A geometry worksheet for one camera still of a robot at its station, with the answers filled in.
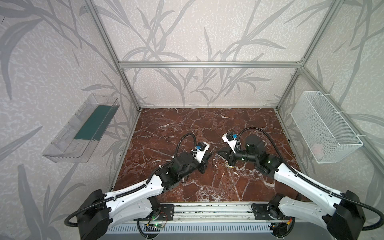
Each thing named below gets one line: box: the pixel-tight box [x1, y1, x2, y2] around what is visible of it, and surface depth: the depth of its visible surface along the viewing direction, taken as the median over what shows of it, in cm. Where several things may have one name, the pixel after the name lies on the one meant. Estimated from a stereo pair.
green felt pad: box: [73, 105, 120, 141], surface depth 69 cm
